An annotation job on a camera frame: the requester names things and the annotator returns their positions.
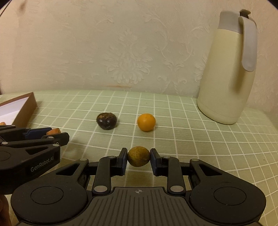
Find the small orange tangerine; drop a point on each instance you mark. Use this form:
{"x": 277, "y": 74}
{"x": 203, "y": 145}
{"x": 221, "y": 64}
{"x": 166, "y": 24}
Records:
{"x": 146, "y": 122}

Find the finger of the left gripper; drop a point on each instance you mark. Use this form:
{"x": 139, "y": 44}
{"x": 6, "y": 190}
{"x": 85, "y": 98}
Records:
{"x": 11, "y": 132}
{"x": 61, "y": 139}

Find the cream thermos jug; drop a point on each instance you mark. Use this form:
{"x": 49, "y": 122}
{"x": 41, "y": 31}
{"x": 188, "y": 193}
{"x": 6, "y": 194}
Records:
{"x": 230, "y": 68}

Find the orange fruit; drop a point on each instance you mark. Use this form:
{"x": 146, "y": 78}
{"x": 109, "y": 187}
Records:
{"x": 53, "y": 131}

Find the green checkered tablecloth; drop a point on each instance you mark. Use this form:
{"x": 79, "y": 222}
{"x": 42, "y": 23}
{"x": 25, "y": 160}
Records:
{"x": 247, "y": 149}

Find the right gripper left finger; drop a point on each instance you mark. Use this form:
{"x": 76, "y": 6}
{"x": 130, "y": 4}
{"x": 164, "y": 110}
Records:
{"x": 106, "y": 168}

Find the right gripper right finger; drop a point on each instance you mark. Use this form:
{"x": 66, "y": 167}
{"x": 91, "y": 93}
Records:
{"x": 169, "y": 167}

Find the yellow-green spotted fruit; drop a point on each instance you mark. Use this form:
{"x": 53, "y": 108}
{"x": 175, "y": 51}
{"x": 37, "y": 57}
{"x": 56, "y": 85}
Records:
{"x": 138, "y": 156}

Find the brown white shallow box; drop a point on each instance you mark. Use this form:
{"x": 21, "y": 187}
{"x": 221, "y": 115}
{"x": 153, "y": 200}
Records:
{"x": 18, "y": 111}

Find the dark brown passion fruit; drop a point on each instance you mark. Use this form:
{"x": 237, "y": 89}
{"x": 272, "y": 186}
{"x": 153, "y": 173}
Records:
{"x": 106, "y": 120}

